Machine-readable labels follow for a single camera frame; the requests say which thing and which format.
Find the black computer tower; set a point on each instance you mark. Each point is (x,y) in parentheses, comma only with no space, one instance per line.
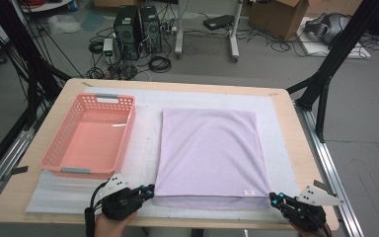
(126,29)
(150,26)

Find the person's right hand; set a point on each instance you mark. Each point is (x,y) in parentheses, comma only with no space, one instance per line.
(311,233)

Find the black frame post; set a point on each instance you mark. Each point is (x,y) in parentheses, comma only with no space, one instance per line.
(19,42)
(342,42)

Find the aluminium rail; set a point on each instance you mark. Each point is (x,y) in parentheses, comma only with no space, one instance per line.
(329,164)
(10,154)

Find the white-legged desk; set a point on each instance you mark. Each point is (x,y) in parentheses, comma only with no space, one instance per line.
(178,33)

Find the black flat device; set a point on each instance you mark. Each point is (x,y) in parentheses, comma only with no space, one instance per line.
(218,22)

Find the white flat board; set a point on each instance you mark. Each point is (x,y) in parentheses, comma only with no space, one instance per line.
(316,49)

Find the lavender printed towel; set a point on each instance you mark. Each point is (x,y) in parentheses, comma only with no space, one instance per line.
(210,158)

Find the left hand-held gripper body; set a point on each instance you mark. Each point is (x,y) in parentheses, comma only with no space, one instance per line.
(120,204)

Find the open cardboard box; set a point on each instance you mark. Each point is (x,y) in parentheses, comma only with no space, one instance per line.
(276,19)

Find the white grid foam mat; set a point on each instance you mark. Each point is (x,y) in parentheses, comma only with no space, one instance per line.
(144,131)

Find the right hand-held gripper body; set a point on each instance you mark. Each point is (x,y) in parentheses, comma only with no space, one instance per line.
(309,217)

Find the white round table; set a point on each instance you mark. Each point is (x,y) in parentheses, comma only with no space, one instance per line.
(51,6)

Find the white power adapter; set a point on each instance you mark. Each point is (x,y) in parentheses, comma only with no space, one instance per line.
(108,44)

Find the pink plastic basket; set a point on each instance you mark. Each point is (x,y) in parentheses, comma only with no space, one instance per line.
(92,141)

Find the large closed cardboard box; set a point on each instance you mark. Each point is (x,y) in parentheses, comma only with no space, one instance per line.
(335,6)

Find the grey rounded device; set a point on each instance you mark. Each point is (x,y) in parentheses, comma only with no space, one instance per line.
(332,28)

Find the blue sheet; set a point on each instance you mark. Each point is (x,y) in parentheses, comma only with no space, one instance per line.
(92,20)

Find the clear plastic bag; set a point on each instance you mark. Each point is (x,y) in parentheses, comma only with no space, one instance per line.
(64,23)

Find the person's left hand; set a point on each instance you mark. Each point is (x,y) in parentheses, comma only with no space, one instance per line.
(112,228)

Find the person's grey clothing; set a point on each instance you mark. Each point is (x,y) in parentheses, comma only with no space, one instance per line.
(167,233)

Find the white power strip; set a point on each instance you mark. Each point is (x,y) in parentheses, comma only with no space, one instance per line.
(170,29)

